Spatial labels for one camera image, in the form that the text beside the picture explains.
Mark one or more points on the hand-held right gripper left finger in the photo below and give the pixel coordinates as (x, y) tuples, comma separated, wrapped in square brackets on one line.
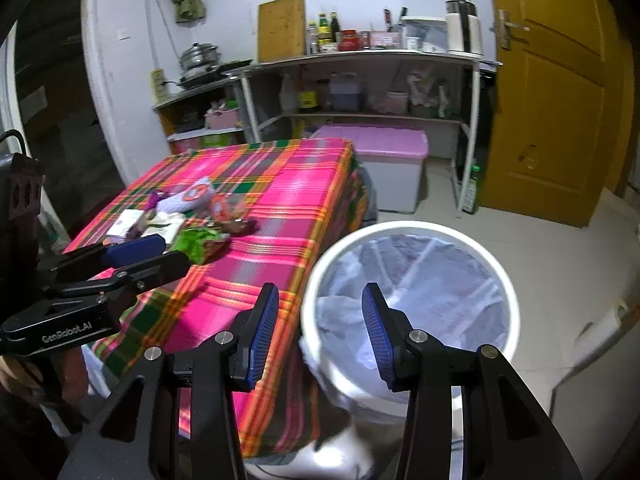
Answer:
[(262, 340)]

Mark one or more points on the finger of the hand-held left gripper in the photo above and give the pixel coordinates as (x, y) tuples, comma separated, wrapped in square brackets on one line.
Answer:
[(135, 250), (160, 270)]

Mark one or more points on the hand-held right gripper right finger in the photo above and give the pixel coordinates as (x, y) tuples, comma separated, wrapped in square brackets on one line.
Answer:
[(375, 340)]

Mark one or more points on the white carton with purple print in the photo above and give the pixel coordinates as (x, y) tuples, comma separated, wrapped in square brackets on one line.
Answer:
[(125, 222)]

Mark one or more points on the white tissue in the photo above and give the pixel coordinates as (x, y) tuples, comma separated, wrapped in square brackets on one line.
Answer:
[(167, 225)]

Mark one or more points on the green wrapper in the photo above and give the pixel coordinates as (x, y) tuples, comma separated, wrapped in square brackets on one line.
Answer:
[(197, 242)]

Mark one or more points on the dark red wrapper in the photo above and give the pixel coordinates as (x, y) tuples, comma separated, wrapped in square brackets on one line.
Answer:
[(237, 230)]

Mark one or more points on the orange snack packet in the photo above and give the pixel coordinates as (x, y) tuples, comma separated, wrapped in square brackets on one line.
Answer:
[(227, 207)]

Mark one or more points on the white round trash bin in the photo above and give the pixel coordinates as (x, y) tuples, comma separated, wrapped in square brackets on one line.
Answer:
[(507, 290)]

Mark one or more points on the person's left hand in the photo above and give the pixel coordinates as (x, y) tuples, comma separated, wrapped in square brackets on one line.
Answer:
[(70, 377)]

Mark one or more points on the purple candy wrapper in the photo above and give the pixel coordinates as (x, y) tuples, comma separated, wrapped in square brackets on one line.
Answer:
[(156, 200)]

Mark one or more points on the white packet with orange circle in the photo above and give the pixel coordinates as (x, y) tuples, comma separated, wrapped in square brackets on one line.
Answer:
[(187, 196)]

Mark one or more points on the clear plastic bin liner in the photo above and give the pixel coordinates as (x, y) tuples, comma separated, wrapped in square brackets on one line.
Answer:
[(450, 280)]

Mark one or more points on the green printed box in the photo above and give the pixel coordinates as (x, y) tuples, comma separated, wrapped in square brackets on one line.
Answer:
[(222, 140)]

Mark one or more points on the pink plaid tablecloth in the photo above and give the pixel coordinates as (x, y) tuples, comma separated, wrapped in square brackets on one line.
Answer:
[(300, 195)]

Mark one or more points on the pink plastic basket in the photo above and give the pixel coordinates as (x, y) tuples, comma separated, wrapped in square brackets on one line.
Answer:
[(222, 119)]

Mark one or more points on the yellow power strip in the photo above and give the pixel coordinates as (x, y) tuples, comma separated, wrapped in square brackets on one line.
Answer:
[(158, 86)]

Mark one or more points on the small wooden shelf unit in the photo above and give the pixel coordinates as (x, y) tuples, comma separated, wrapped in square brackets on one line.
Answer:
[(200, 95)]

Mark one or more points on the green glass bottle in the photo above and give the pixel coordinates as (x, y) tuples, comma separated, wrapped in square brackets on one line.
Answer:
[(470, 190)]

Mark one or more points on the black cooktop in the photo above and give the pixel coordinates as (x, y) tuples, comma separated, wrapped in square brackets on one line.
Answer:
[(215, 72)]

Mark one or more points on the grey storage box pink lid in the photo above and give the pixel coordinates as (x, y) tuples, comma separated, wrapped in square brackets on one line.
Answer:
[(380, 142)]

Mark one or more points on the steel lidded pot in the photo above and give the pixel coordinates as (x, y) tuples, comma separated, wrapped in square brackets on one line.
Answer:
[(200, 57)]

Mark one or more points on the white plastic jug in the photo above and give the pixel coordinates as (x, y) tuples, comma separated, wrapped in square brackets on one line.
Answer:
[(288, 95)]

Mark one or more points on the dark bottle yellow label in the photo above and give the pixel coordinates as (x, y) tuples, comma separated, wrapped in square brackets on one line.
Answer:
[(308, 100)]

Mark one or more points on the white appliance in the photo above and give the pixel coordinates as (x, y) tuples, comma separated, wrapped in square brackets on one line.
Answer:
[(600, 400)]

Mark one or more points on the pink tub white lid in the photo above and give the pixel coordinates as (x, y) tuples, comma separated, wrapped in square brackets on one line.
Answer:
[(397, 102)]

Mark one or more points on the purple plastic jug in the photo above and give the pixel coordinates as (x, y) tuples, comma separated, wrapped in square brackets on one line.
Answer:
[(345, 92)]

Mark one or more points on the crumpled plastic bags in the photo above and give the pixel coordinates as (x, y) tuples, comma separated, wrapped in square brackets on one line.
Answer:
[(427, 95)]

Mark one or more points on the wooden cutting board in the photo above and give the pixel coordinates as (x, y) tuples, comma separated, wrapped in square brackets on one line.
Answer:
[(281, 27)]

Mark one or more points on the clear small bottle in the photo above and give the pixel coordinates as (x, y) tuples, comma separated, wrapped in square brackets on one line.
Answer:
[(313, 40)]

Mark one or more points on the white metal shelf rack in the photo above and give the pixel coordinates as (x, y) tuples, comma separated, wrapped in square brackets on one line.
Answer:
[(370, 57)]

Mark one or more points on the green label bottle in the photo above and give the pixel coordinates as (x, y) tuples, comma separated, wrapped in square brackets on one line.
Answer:
[(324, 30)]

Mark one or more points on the yellow wooden door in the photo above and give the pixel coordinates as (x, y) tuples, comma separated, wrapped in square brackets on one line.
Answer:
[(555, 110)]

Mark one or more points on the red jar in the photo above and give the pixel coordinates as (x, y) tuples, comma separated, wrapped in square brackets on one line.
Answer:
[(348, 41)]

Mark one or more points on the dark sauce bottle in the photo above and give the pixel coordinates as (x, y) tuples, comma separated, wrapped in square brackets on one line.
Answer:
[(334, 27)]

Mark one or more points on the pink utensil box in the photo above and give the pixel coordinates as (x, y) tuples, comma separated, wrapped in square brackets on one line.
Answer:
[(386, 40)]

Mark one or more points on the clear container white lid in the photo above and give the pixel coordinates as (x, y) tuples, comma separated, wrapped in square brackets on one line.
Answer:
[(425, 35)]

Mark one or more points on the white electric kettle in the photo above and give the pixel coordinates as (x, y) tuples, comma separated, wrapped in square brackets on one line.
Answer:
[(462, 30)]

